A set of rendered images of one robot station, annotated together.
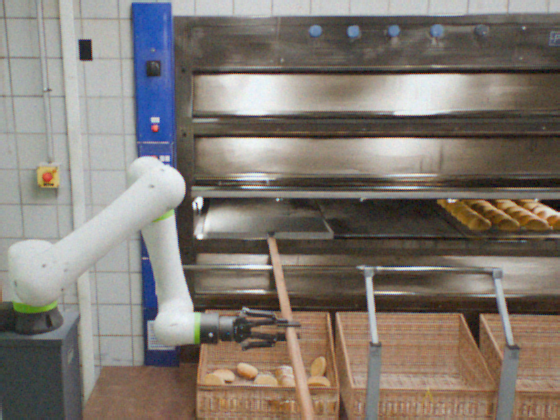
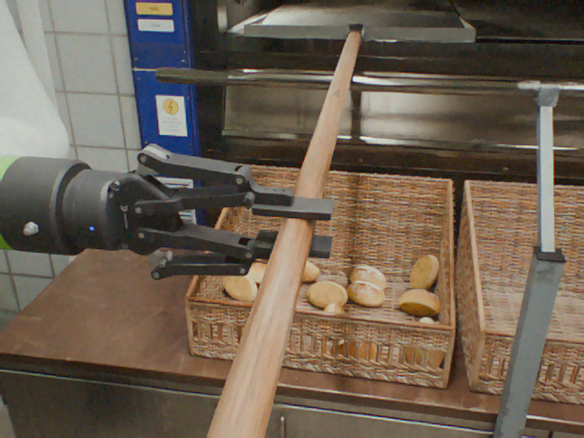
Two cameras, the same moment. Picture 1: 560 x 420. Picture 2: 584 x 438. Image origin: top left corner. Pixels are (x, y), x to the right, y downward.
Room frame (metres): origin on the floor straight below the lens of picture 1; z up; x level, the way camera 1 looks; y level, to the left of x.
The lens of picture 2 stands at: (1.38, -0.25, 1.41)
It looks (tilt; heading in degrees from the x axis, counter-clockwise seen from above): 27 degrees down; 8
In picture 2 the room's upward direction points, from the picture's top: straight up
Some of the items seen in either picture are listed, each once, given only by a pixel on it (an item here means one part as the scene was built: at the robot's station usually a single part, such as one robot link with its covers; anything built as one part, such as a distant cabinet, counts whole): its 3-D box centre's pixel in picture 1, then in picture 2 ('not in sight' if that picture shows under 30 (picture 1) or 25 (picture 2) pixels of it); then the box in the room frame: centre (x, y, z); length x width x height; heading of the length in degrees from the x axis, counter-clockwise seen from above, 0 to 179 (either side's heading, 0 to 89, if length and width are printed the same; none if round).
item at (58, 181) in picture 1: (50, 175); not in sight; (2.83, 0.74, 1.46); 0.10 x 0.07 x 0.10; 88
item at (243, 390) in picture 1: (266, 362); (329, 260); (2.58, -0.17, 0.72); 0.56 x 0.49 x 0.28; 87
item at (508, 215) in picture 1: (501, 210); not in sight; (3.25, -1.36, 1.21); 0.61 x 0.48 x 0.06; 178
